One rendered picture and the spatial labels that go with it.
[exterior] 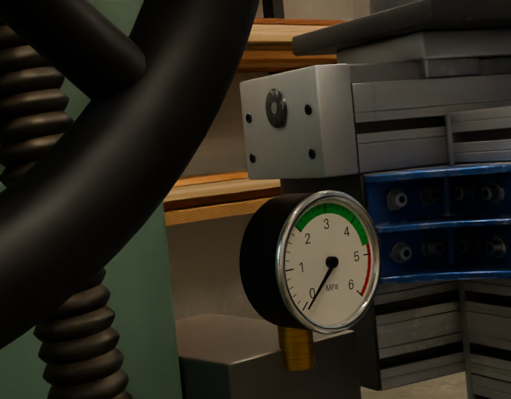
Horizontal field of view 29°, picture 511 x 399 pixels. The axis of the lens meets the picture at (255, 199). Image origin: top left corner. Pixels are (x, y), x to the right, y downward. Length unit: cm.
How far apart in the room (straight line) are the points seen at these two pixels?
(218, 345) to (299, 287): 7
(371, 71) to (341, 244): 41
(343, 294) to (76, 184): 24
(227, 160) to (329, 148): 305
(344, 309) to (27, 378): 14
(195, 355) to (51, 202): 26
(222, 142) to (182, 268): 52
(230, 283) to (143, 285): 340
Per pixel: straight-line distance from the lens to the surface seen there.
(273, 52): 336
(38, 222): 21
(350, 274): 45
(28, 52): 29
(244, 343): 48
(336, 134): 80
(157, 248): 45
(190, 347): 48
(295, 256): 42
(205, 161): 377
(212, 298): 379
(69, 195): 22
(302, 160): 82
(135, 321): 45
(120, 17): 45
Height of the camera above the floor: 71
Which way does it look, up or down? 3 degrees down
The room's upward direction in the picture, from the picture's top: 5 degrees counter-clockwise
